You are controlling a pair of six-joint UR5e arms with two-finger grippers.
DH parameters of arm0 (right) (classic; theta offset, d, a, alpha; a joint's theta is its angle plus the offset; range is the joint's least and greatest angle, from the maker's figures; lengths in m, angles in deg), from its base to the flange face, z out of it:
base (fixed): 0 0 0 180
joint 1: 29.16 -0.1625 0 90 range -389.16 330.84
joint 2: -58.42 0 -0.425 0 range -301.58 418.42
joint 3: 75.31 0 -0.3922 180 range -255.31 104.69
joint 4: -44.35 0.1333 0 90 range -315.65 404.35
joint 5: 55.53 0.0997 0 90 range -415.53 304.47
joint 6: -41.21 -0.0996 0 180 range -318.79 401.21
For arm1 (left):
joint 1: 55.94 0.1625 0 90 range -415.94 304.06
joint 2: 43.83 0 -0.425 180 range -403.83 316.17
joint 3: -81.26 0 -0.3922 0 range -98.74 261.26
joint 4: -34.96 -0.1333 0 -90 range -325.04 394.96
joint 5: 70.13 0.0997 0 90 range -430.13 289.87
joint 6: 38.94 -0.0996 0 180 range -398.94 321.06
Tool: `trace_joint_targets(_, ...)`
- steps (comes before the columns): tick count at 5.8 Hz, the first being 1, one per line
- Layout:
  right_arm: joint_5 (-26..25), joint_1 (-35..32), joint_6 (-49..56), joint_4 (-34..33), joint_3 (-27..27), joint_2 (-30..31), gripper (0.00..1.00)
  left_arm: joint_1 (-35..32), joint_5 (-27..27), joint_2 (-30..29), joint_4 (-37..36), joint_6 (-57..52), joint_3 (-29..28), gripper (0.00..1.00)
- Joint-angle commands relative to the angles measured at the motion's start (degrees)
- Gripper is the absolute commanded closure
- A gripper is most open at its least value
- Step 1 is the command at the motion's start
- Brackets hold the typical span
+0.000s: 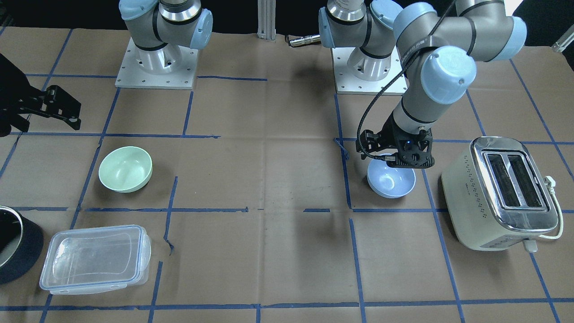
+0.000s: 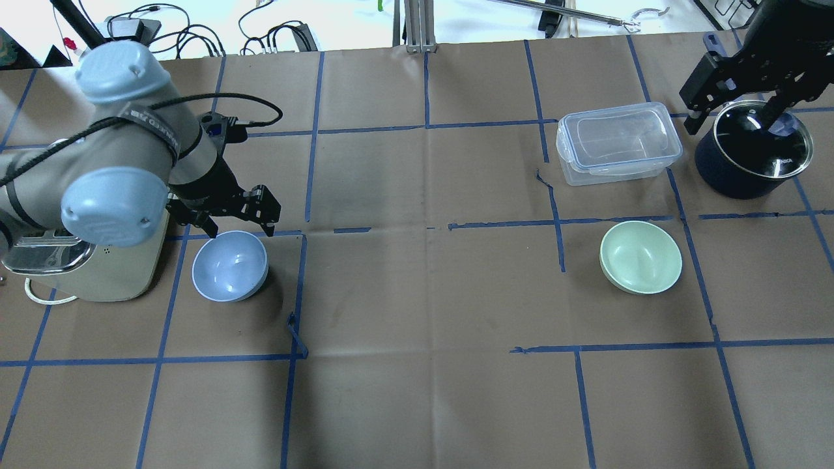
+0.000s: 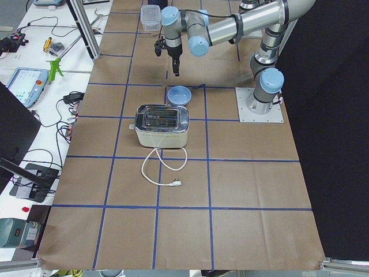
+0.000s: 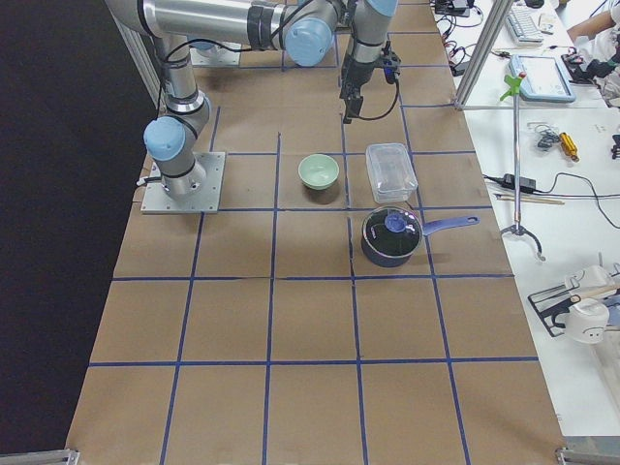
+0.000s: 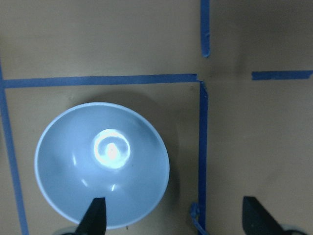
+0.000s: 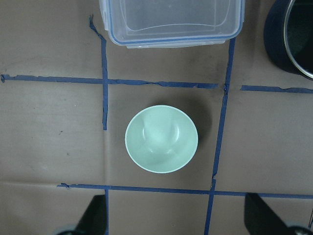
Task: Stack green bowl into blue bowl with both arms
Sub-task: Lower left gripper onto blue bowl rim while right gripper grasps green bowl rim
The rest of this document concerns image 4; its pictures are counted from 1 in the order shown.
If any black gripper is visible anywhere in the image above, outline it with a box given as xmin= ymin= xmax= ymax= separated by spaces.
xmin=340 ymin=46 xmax=401 ymax=124

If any green bowl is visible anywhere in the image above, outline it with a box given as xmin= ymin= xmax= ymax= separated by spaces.
xmin=297 ymin=153 xmax=340 ymax=191

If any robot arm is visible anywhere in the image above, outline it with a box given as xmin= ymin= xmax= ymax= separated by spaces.
xmin=108 ymin=1 xmax=400 ymax=212

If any clear plastic food container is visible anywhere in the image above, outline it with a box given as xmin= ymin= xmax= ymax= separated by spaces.
xmin=365 ymin=142 xmax=418 ymax=203

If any dark blue saucepan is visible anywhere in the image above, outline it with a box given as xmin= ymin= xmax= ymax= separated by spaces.
xmin=360 ymin=206 xmax=480 ymax=267

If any black power adapter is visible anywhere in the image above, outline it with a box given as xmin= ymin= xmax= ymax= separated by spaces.
xmin=483 ymin=173 xmax=537 ymax=194

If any white keyboard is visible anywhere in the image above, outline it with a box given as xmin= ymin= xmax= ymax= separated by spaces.
xmin=505 ymin=6 xmax=543 ymax=45

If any blue tablet device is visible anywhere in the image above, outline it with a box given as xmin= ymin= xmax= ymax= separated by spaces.
xmin=509 ymin=54 xmax=575 ymax=103

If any yellow screwdriver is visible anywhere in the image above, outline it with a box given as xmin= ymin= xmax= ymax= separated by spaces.
xmin=559 ymin=132 xmax=579 ymax=163

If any white mug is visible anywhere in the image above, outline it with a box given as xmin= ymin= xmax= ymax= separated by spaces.
xmin=565 ymin=298 xmax=609 ymax=345

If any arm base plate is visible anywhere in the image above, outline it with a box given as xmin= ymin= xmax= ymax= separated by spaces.
xmin=140 ymin=152 xmax=227 ymax=214
xmin=190 ymin=46 xmax=240 ymax=68

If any aluminium frame post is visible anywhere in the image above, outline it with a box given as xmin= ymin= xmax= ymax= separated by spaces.
xmin=453 ymin=0 xmax=512 ymax=109

